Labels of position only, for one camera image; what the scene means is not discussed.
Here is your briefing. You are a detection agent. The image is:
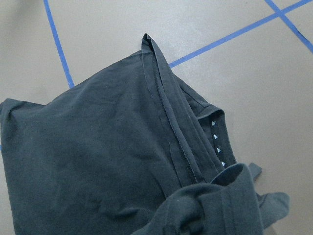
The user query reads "black graphic t-shirt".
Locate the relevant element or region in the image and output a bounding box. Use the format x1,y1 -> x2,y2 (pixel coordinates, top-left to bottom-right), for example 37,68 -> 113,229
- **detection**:
0,35 -> 290,235

